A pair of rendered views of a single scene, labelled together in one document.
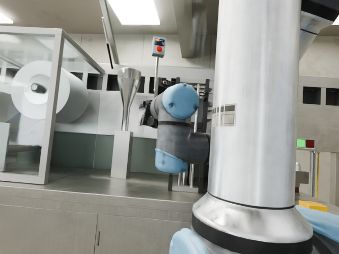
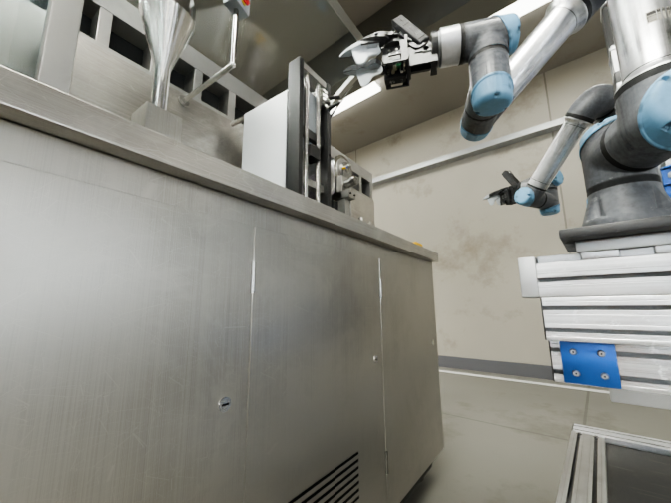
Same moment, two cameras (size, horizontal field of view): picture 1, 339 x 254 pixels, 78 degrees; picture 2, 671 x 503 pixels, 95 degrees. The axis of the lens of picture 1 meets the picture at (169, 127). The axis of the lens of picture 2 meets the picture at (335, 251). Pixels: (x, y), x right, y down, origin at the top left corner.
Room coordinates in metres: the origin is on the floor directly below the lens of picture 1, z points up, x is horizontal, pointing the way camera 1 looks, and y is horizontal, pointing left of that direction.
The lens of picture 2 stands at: (0.45, 0.63, 0.67)
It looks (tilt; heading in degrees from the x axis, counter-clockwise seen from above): 10 degrees up; 303
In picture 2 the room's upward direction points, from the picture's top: straight up
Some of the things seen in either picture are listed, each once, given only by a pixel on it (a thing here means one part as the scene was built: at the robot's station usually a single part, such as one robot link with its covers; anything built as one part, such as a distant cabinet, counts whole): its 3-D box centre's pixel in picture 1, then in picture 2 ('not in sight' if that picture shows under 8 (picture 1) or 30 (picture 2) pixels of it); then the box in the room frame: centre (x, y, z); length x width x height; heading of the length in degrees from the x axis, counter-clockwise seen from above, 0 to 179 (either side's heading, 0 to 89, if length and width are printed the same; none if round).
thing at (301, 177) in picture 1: (274, 171); not in sight; (1.25, -0.64, 1.00); 0.40 x 0.16 x 0.06; 177
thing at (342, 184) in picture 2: not in sight; (346, 211); (1.06, -0.41, 1.05); 0.06 x 0.05 x 0.31; 177
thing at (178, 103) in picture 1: (175, 104); (486, 40); (0.48, -0.01, 1.21); 0.11 x 0.08 x 0.09; 18
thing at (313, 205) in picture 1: (312, 206); not in sight; (0.86, -0.60, 0.91); 0.07 x 0.07 x 0.02; 87
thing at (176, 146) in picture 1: (179, 147); (488, 88); (0.49, -0.03, 1.12); 0.11 x 0.08 x 0.11; 108
